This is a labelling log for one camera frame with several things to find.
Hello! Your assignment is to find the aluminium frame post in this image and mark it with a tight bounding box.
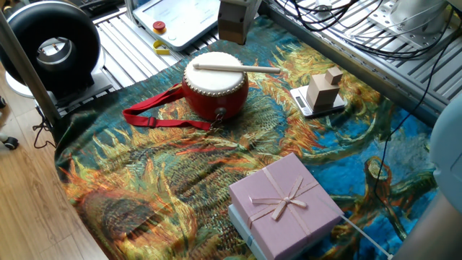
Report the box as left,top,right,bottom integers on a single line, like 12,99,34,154
0,10,62,126

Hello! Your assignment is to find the cream wooden drumstick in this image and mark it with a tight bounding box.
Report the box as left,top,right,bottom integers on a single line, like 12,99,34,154
192,63,282,74

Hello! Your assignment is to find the black cable bundle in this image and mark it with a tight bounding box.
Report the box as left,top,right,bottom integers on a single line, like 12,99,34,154
274,0,462,61

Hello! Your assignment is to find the grey Schunk gripper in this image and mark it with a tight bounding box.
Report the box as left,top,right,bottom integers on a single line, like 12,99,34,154
217,0,263,46

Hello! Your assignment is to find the yellow plastic hook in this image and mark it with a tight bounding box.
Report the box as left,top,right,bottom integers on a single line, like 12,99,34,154
152,39,171,56

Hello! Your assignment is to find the black ring fan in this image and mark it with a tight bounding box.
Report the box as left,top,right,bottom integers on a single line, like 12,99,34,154
0,1,102,98

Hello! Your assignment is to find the red drum with white head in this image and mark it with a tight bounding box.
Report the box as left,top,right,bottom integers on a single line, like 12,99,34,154
181,51,250,122

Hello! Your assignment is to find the large wooden block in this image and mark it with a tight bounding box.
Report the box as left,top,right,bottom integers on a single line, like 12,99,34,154
305,73,341,113

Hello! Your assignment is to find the light blue gift box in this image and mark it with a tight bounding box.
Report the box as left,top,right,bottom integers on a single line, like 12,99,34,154
227,204,268,260

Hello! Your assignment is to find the metal robot mounting plate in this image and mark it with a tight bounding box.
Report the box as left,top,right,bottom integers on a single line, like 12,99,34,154
367,0,462,50

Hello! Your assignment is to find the white zip tie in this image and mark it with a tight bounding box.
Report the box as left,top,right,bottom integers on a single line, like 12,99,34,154
317,196,394,260

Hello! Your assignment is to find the black caster wheel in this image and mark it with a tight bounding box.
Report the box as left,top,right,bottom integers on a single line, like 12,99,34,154
0,133,19,151

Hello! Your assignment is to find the small wooden cube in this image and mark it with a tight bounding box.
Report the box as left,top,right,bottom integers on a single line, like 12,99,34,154
324,66,344,86

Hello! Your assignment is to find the silver digital scale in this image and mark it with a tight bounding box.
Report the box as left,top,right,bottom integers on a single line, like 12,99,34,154
289,85,347,119

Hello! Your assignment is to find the sunflower painting cloth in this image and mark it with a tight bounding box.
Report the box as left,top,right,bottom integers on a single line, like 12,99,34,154
53,16,440,260

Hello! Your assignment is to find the pink gift box with ribbon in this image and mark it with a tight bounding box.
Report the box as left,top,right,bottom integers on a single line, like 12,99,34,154
228,152,345,260

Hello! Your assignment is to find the thin black cable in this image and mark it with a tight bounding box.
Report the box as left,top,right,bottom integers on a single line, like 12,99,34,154
371,35,462,203

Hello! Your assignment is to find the red drum strap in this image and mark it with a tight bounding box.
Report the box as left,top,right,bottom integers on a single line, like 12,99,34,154
121,83,214,131

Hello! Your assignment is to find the white teach pendant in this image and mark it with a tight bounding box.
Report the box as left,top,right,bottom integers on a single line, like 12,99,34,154
132,0,222,52

